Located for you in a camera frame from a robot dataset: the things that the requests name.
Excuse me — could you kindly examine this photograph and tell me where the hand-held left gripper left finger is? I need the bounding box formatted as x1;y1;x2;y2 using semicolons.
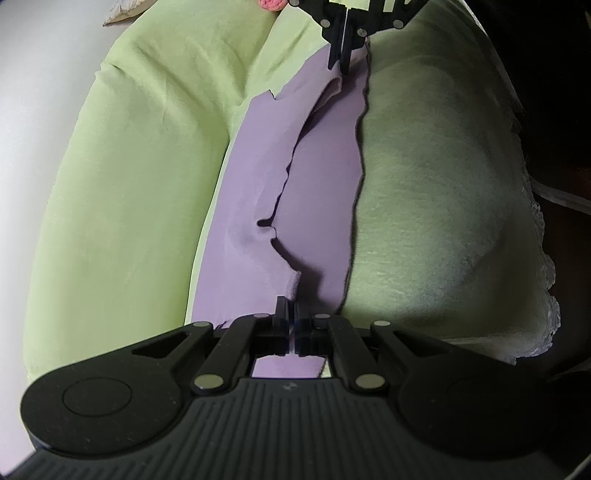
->
124;296;295;396

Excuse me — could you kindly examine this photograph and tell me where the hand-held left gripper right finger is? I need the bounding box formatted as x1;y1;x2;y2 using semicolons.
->
295;313;458;394

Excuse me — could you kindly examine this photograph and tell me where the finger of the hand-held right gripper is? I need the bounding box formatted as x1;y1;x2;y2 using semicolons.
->
292;0;345;71
345;0;428;75

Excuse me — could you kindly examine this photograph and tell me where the purple garment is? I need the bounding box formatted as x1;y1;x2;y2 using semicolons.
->
185;34;372;379

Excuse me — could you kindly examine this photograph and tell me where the white brown patterned fabric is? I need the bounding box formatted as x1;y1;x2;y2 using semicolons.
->
102;0;155;26

